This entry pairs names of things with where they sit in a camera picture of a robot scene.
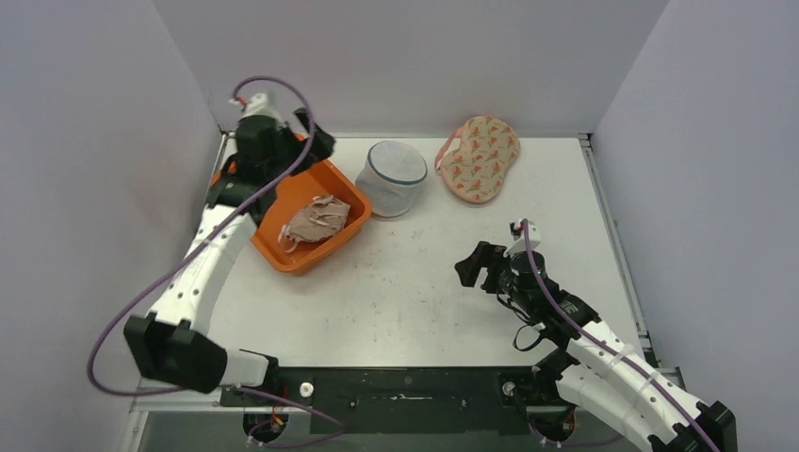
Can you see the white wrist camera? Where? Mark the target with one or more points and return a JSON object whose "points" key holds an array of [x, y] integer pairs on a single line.
{"points": [[258, 105], [525, 235]]}

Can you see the orange plastic tub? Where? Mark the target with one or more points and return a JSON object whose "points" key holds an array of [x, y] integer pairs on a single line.
{"points": [[293, 193]]}

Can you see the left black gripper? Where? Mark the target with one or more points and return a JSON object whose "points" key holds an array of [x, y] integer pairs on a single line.
{"points": [[321, 147]]}

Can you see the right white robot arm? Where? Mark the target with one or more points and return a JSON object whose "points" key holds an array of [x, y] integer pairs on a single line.
{"points": [[593, 368]]}

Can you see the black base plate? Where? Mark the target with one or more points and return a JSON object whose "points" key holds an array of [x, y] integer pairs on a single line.
{"points": [[426, 400]]}

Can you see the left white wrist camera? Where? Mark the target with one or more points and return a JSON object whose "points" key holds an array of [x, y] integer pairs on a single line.
{"points": [[258, 105]]}

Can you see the white mesh laundry bag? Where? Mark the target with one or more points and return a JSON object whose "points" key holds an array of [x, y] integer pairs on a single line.
{"points": [[392, 177]]}

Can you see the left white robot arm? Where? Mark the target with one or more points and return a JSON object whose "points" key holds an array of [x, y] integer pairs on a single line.
{"points": [[170, 344]]}

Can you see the beige bra in tub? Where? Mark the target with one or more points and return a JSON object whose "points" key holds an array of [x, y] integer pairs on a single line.
{"points": [[324, 217]]}

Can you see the floral padded bra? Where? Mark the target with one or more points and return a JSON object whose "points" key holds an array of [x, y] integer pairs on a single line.
{"points": [[475, 159]]}

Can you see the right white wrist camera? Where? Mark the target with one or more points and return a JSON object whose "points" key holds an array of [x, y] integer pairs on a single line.
{"points": [[525, 235]]}

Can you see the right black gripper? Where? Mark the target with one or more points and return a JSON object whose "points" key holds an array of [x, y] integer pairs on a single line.
{"points": [[493, 267]]}

